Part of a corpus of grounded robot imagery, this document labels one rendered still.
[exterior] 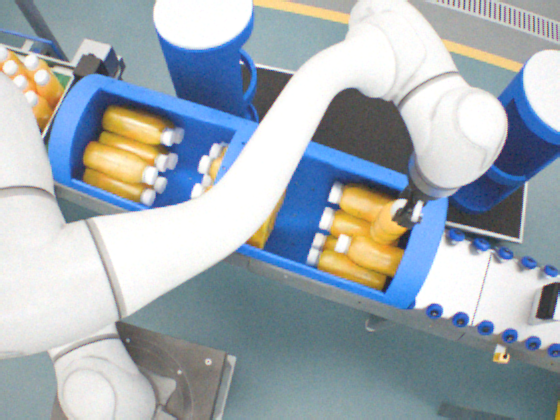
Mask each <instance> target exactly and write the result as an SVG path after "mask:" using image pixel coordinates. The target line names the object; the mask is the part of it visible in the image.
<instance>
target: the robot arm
mask: <svg viewBox="0 0 560 420"><path fill-rule="evenodd" d="M351 10H352V12H351V14H350V18H349V25H348V29H349V30H350V31H349V32H348V34H347V36H346V38H345V40H344V41H342V42H340V43H338V44H336V45H333V46H331V47H329V48H327V49H325V50H324V51H322V52H319V53H317V54H316V55H315V56H313V57H312V58H311V59H310V60H308V61H306V62H305V63H304V64H303V65H302V66H301V67H300V69H299V70H298V71H297V72H296V74H295V75H293V77H292V78H291V79H290V81H289V82H288V84H287V85H286V87H285V88H284V90H283V91H282V93H281V94H280V96H279V97H278V99H277V100H276V102H275V103H274V105H273V107H271V109H270V110H269V112H268V113H267V115H266V116H265V118H264V119H263V121H261V122H260V124H259V126H258V128H257V129H256V131H255V133H254V134H253V136H252V137H251V139H250V140H249V142H248V143H247V145H246V146H245V148H244V149H243V151H242V152H241V154H240V155H239V157H238V158H236V160H235V161H234V163H233V164H232V166H231V168H230V169H229V171H228V172H227V173H226V174H225V175H224V177H223V178H222V179H221V180H220V181H219V182H218V183H217V184H216V185H215V186H213V187H212V188H211V189H210V190H208V191H207V192H205V193H204V195H202V196H199V197H197V198H195V199H193V200H190V201H187V202H185V203H182V204H178V205H174V206H168V207H163V208H156V209H150V210H144V211H138V212H131V213H124V214H117V215H108V216H100V217H94V218H90V219H86V220H83V221H79V222H74V223H71V224H66V222H65V220H64V218H63V216H62V213H61V211H60V209H59V207H58V205H57V199H56V197H55V194H54V191H53V187H54V181H53V176H52V171H51V164H50V162H49V159H48V158H49V157H48V154H47V151H46V147H45V145H44V143H43V142H44V141H43V139H42V137H41V133H40V131H39V128H38V126H37V121H36V120H35V116H34V114H33V113H32V112H33V111H32V109H31V106H30V104H29V101H28V100H27V97H26V96H24V94H23V91H21V90H20V88H19V87H18V86H17V85H16V83H14V82H13V81H12V79H10V78H9V77H8V76H6V75H5V74H4V73H2V72H1V71H0V359H3V358H5V359H7V358H15V357H20V356H23V355H24V356H26V355H29V354H30V355H32V354H35V353H39V352H42V351H43V352H44V351H47V350H48V353H49V355H50V357H51V360H52V362H53V364H54V366H55V370H56V377H57V380H58V387H57V388H58V397H59V401H60V405H61V407H62V410H63V411H64V413H65V415H66V417H68V419H69V420H180V419H178V418H177V417H175V416H174V415H172V414H170V413H169V412H167V410H165V408H166V405H167V404H168V402H169V398H170V396H171V395H172V394H173V393H174V391H175V390H176V389H177V387H178V382H177V381H176V380H175V379H173V378H169V377H166V376H160V375H159V374H156V373H154V372H151V371H149V370H147V369H144V368H142V367H141V366H138V365H136V364H134V362H133V360H132V359H131V357H130V355H129V353H128V352H127V351H126V349H125V347H124V345H123V343H122V341H121V338H120V336H119V333H118V331H117V329H116V327H115V323H114V322H115V321H117V320H120V319H123V318H125V317H127V316H128V315H130V314H133V313H134V312H136V310H138V309H140V308H141V307H143V306H146V304H148V303H149V302H151V301H153V300H154V299H156V298H157V297H158V296H159V295H163V294H164V293H166V292H168V291H170V290H171V289H173V288H175V287H176V286H177V285H179V284H180V283H182V282H184V281H185V280H187V279H189V278H191V277H192V276H194V275H195V276H196V275H198V274H199V273H201V272H203V271H205V270H206V269H208V268H210V267H212V266H213V265H215V264H216V263H218V262H219V261H221V260H223V259H224V258H226V257H227V256H228V255H230V254H231V253H232V251H234V250H235V249H236V248H238V247H239V246H241V245H242V244H243V243H244V242H246V241H247V240H248V239H249V238H250V237H251V236H252V235H253V234H254V233H255V232H256V231H257V230H258V228H259V227H260V226H261V225H262V224H263V223H264V220H265V219H266V218H267V216H269V215H270V213H271V212H272V211H273V209H274V207H275V206H276V204H277V203H278V201H279V199H280V196H281V195H282V193H283V191H284V189H285V187H286V185H287V183H288V182H289V180H290V178H291V176H292V174H294V171H295V169H296V167H297V165H298V163H299V161H300V159H301V157H302V155H303V153H304V151H305V150H306V148H307V146H308V144H309V142H310V140H311V138H312V136H313V134H314V132H315V130H316V128H317V126H318V124H319V122H320V120H321V118H322V117H323V115H324V113H325V111H326V109H327V107H328V105H329V103H330V102H331V100H332V99H333V97H334V96H335V95H336V94H337V93H338V92H341V91H342V90H344V89H346V88H350V87H357V88H358V89H359V90H360V91H361V92H362V93H364V94H365V95H367V96H370V97H378V98H380V99H383V100H385V101H393V102H394V104H395V106H396V107H397V109H398V110H399V112H400V114H401V116H402V118H403V120H404V122H405V125H406V127H407V129H408V132H409V134H410V136H411V138H412V141H413V144H414V148H415V150H414V152H413V153H412V155H411V157H410V160H409V167H408V183H409V186H408V185H406V187H405V188H404V189H403V190H402V192H401V193H400V194H399V195H398V199H405V200H407V202H406V203H405V205H404V206H403V208H401V207H399V208H398V209H396V212H395V213H394V214H393V216H392V217H391V221H393V222H396V223H397V225H398V226H401V227H404V228H407V229H411V228H412V227H414V225H415V224H417V223H418V224H420V223H421V222H422V213H420V210H421V208H424V207H425V206H426V205H427V204H428V202H429V201H434V200H439V199H441V198H442V197H446V196H450V195H452V194H453V193H454V192H456V191H457V190H458V189H459V188H460V187H461V186H462V185H464V184H469V183H471V182H473V181H474V180H476V179H477V178H479V176H480V175H482V174H483V173H484V172H485V171H486V170H487V169H488V168H489V167H490V166H491V165H492V164H493V163H494V160H495V159H496V158H497V155H498V154H499V153H500V152H501V148H502V147H503V145H504V142H505V139H506V136H507V135H506V132H507V127H508V123H507V119H506V115H505V112H504V110H503V107H502V104H501V103H500V102H499V101H498V100H497V99H495V97H494V96H492V95H490V94H489V93H488V92H487V91H484V90H482V89H478V88H471V87H469V85H468V84H467V83H466V82H465V81H464V80H463V78H462V77H461V75H460V74H459V72H458V70H457V68H456V67H455V65H454V63H453V60H452V57H451V55H450V54H449V52H448V50H447V48H446V46H445V45H444V43H443V42H442V41H441V39H440V37H439V36H438V34H437V33H436V32H435V31H434V29H433V28H432V26H431V25H430V24H429V22H427V21H426V19H425V18H424V17H423V15H422V14H421V13H420V12H419V11H417V10H416V9H415V8H414V7H413V6H412V5H411V4H410V3H409V2H408V1H406V0H360V1H359V2H358V3H356V5H355V6H354V7H352V9H351Z"/></svg>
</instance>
